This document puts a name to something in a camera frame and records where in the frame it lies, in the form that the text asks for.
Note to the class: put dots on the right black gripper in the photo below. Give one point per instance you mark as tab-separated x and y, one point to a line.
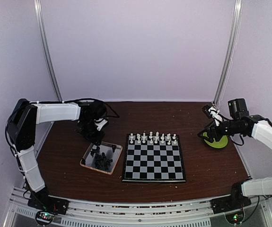
210	129

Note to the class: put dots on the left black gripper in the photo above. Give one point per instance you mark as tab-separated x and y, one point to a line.
96	139

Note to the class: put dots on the wooden tray with mirror base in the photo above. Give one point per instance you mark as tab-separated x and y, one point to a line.
111	150

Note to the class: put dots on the black and grey chessboard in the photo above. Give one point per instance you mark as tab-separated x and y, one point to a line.
153	163

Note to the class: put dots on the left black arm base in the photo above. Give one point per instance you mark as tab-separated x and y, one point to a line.
47	212

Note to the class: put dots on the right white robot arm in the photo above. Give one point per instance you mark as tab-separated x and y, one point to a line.
255	129

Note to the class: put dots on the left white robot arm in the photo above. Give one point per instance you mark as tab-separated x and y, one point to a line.
20	129

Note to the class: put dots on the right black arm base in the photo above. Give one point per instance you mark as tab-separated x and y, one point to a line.
232	208

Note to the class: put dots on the pile of black chess pieces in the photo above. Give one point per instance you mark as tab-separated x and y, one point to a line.
101	162

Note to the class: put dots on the green plate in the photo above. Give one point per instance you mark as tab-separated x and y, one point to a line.
218	144

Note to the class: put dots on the white queen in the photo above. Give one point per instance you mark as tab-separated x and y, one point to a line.
150	135

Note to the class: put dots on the white king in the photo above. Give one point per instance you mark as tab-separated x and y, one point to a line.
157	135

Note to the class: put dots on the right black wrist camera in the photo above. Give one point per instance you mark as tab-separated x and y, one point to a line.
238	108

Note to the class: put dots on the aluminium front rail frame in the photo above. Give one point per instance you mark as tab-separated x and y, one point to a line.
191	213

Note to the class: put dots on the right aluminium frame post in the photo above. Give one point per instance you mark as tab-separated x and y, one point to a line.
232	43

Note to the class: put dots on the aluminium frame post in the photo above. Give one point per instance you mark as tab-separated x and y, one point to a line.
232	43
47	55

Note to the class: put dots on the left aluminium frame post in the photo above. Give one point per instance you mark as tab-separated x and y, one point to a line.
47	55

